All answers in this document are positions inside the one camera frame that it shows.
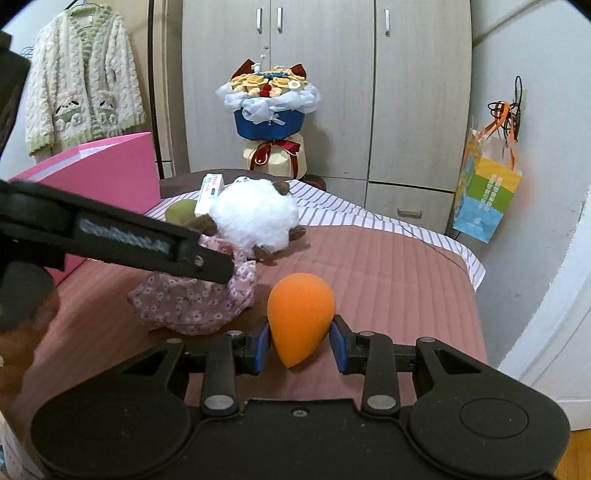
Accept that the pink floral fabric pouch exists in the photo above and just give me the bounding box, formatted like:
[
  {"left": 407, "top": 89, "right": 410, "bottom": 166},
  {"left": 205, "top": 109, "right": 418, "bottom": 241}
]
[{"left": 128, "top": 236, "right": 257, "bottom": 336}]

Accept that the green makeup sponge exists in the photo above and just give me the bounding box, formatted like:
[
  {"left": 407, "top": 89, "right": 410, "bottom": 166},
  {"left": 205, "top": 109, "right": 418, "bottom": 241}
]
[{"left": 164, "top": 199, "right": 197, "bottom": 226}]

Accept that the white fluffy plush sheep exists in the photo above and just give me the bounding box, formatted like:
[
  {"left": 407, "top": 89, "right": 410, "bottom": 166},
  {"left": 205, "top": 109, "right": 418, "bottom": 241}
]
[{"left": 184, "top": 178, "right": 307, "bottom": 262}]

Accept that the orange makeup sponge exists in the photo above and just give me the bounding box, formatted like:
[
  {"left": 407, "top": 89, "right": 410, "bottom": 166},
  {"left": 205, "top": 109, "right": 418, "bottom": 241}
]
[{"left": 266, "top": 273, "right": 335, "bottom": 368}]

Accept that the person left hand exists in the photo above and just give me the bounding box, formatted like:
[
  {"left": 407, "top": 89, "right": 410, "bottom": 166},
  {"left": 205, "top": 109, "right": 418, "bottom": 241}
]
[{"left": 0, "top": 290, "right": 60, "bottom": 410}]

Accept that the pink cardboard box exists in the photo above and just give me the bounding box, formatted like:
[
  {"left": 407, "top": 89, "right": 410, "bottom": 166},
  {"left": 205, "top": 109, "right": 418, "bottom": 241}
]
[{"left": 10, "top": 133, "right": 160, "bottom": 285}]

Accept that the white door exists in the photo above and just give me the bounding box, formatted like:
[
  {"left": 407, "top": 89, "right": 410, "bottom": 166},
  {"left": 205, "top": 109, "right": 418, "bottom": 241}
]
[{"left": 499, "top": 199, "right": 590, "bottom": 431}]

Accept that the cream ribbon gift box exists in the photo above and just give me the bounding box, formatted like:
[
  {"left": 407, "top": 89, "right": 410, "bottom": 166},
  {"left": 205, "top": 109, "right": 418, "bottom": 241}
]
[{"left": 243, "top": 133, "right": 308, "bottom": 179}]

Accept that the cream knit cardigan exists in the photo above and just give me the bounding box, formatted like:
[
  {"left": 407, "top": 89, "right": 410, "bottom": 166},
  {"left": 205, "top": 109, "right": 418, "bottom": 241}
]
[{"left": 25, "top": 4, "right": 145, "bottom": 161}]

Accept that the crochet flower bouquet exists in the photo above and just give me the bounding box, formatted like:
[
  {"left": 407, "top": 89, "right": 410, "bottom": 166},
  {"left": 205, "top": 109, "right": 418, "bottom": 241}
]
[{"left": 215, "top": 59, "right": 322, "bottom": 141}]

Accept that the black clothes rack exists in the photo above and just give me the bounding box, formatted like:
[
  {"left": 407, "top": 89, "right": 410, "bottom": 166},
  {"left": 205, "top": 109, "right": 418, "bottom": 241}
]
[{"left": 146, "top": 0, "right": 165, "bottom": 180}]

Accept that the colourful paper gift bag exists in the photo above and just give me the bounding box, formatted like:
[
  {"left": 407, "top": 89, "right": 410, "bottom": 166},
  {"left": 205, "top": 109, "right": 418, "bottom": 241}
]
[{"left": 453, "top": 101, "right": 522, "bottom": 243}]

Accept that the beige wardrobe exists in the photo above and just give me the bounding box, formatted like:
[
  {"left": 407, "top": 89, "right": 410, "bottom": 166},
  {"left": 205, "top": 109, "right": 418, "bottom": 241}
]
[{"left": 154, "top": 1, "right": 472, "bottom": 232}]

